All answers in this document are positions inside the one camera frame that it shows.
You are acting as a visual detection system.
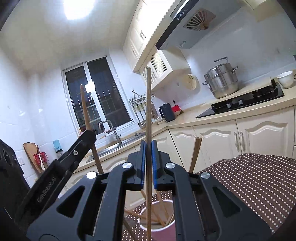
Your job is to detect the range hood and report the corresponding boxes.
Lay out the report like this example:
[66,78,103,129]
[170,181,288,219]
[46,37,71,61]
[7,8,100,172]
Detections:
[156,0,243,50]

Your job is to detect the wooden chopstick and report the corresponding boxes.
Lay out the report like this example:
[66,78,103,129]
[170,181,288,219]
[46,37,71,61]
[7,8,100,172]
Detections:
[189,138,202,173]
[156,191,169,220]
[124,209,147,219]
[80,84,104,174]
[122,217,138,241]
[152,213,166,227]
[146,67,152,241]

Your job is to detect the window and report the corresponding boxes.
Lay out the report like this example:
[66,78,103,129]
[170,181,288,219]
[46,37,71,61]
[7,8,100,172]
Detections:
[63,56,132,135]

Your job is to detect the hanging utensil rack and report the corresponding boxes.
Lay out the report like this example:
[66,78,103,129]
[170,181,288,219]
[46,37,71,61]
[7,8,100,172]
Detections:
[128,90,147,129]

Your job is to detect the white bowl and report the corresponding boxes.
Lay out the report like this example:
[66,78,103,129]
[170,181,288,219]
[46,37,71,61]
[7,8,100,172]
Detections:
[276,71,294,88]

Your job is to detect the upper cream cabinets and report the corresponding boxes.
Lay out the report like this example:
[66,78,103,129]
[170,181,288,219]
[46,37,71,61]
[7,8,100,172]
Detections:
[122,0,287,92]

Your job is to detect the steel sink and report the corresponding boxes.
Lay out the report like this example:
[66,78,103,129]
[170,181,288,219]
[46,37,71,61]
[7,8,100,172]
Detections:
[97,132,145,162]

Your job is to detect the round cream wall plate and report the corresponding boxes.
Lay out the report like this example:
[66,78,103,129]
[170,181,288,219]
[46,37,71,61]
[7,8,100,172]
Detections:
[182,74,197,90]

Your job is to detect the black electric kettle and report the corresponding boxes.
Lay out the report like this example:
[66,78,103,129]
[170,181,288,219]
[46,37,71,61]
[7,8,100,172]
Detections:
[159,103,176,122]

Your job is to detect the brown polka dot tablecloth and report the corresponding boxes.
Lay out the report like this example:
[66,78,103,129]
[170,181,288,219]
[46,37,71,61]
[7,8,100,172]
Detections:
[206,154,295,240]

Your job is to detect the steel faucet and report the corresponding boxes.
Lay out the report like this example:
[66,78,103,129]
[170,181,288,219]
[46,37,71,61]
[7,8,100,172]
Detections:
[98,120,122,146]

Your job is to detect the lower cream cabinets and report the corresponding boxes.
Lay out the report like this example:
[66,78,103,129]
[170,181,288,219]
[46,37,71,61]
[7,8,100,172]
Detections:
[58,106,296,209]

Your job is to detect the steel steamer pot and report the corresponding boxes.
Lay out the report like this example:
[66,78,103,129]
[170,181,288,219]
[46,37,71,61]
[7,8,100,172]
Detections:
[202,56,239,99]

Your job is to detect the black gas stove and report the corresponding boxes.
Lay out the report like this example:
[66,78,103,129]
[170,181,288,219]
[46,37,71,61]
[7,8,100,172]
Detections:
[196,79,284,118]

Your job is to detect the cream cabinets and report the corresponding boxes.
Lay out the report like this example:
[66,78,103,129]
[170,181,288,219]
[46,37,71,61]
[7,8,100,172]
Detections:
[122,0,287,92]
[58,106,296,209]

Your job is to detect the pink utensil holder cup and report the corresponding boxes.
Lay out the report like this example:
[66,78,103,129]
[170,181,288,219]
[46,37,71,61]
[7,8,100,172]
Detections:
[151,199,177,240]

